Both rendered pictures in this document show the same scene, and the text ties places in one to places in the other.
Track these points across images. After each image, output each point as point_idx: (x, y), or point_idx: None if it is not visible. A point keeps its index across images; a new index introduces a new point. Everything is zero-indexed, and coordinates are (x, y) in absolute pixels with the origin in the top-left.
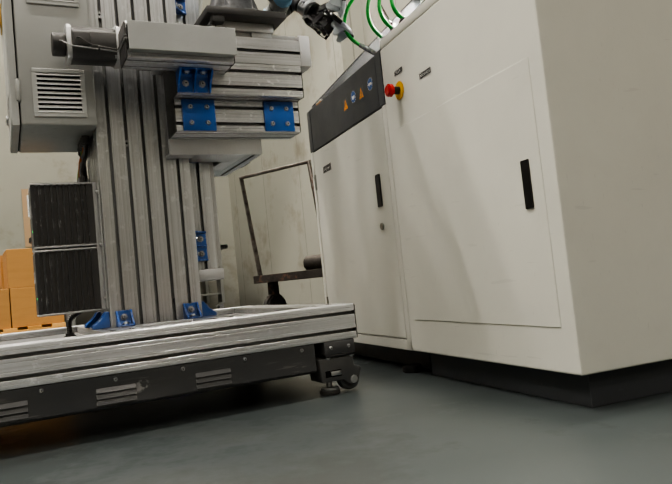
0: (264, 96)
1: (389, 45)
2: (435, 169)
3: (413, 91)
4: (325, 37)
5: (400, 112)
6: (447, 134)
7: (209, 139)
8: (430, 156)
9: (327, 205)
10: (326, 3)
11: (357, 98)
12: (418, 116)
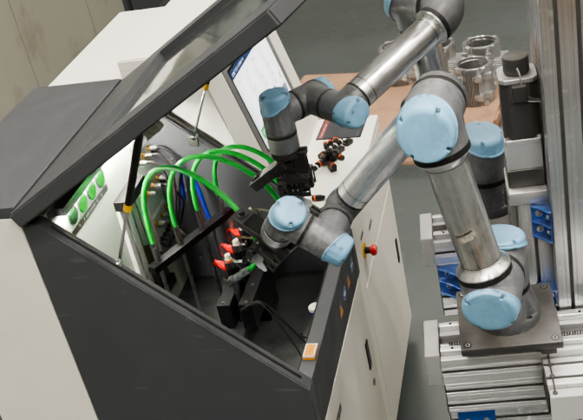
0: None
1: (355, 218)
2: (382, 286)
3: (368, 243)
4: (272, 269)
5: (366, 267)
6: (381, 256)
7: None
8: (379, 280)
9: None
10: (307, 207)
11: (346, 290)
12: (372, 259)
